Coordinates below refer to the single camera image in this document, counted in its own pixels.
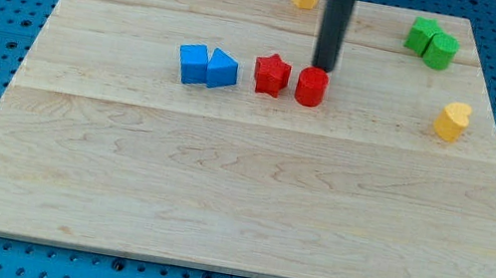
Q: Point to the red star block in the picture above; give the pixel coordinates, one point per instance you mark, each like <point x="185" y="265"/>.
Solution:
<point x="271" y="75"/>

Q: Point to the red cylinder block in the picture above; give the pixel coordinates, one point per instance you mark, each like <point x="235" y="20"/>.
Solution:
<point x="311" y="87"/>

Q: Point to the blue triangle block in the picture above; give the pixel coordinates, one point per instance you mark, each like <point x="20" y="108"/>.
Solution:
<point x="222" y="70"/>

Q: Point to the green star block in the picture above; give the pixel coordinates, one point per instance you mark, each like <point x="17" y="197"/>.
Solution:
<point x="420" y="34"/>

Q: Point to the wooden board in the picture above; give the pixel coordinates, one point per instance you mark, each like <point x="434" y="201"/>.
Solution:
<point x="102" y="148"/>

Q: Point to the blue cube block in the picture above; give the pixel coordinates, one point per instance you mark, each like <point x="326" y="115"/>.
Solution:
<point x="193" y="63"/>

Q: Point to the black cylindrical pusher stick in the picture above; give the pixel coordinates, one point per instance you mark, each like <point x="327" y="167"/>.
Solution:
<point x="335" y="23"/>

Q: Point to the yellow heart block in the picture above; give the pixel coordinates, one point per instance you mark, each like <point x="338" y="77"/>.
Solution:
<point x="452" y="121"/>

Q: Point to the green cylinder block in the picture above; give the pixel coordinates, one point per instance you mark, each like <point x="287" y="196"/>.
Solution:
<point x="440" y="51"/>

